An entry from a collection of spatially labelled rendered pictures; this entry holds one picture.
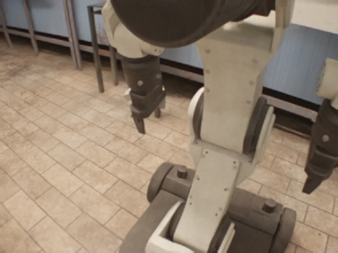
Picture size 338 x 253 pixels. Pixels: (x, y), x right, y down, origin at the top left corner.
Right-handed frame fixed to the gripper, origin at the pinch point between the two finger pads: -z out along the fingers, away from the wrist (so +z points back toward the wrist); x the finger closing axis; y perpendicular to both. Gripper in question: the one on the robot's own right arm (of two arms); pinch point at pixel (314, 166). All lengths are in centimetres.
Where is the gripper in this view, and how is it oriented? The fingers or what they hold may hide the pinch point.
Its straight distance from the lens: 62.2
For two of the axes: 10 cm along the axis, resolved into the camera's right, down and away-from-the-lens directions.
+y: -8.7, -3.0, 4.0
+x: 4.9, -6.7, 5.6
